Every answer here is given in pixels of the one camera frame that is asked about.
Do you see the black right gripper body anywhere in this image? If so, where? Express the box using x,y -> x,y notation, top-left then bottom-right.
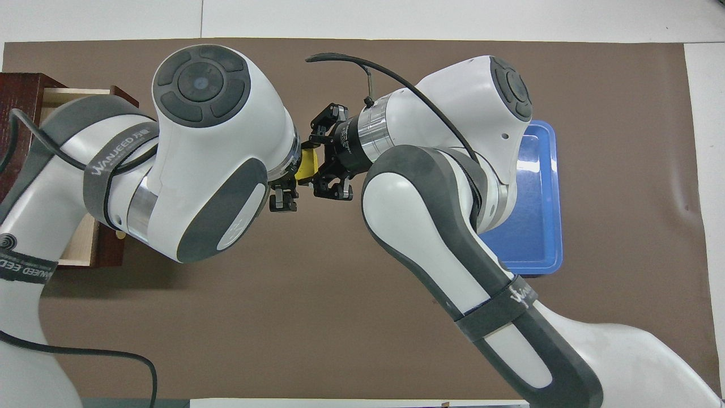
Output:
323,116 -> 372,176

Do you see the yellow block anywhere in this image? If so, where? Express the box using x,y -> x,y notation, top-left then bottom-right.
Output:
295,146 -> 319,185

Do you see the dark wooden drawer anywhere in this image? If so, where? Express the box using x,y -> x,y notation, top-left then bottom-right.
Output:
40,85 -> 139,268

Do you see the brown paper table mat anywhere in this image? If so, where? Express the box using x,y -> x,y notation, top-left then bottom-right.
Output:
0,38 -> 717,400

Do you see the blue plastic tray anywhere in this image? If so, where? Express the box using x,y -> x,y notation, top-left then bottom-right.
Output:
479,120 -> 564,277

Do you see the grey left wrist cable strap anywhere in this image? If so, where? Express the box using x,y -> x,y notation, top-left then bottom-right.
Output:
83,121 -> 162,226

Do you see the grey right arm cable strap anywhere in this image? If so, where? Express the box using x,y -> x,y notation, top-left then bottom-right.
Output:
455,277 -> 540,342

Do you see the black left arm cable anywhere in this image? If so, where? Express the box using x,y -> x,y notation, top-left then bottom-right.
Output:
0,108 -> 159,408

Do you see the grey left forearm cable strap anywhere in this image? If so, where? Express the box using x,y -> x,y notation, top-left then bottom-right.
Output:
0,249 -> 59,283

